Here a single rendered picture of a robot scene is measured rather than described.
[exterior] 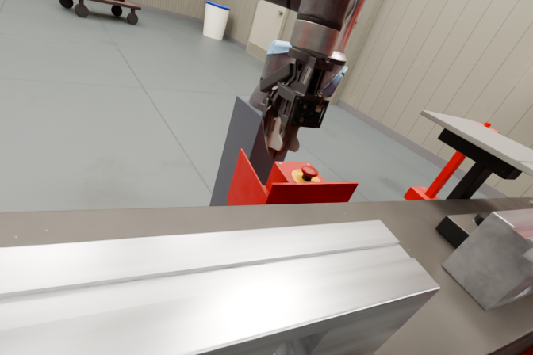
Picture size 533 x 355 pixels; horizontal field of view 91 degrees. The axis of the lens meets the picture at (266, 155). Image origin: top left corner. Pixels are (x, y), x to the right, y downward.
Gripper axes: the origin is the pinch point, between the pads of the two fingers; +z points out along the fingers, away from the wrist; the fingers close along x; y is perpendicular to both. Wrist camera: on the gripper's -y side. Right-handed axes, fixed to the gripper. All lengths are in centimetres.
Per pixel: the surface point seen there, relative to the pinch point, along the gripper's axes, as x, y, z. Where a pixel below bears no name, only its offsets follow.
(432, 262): 8.5, 31.1, -0.9
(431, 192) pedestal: 199, -62, 61
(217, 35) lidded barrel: 154, -655, 17
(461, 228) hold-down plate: 15.6, 29.1, -4.0
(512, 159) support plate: 25.7, 25.9, -13.8
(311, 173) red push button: 9.2, 3.0, 3.3
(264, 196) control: -4.9, 9.5, 4.4
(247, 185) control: -4.9, 2.2, 6.8
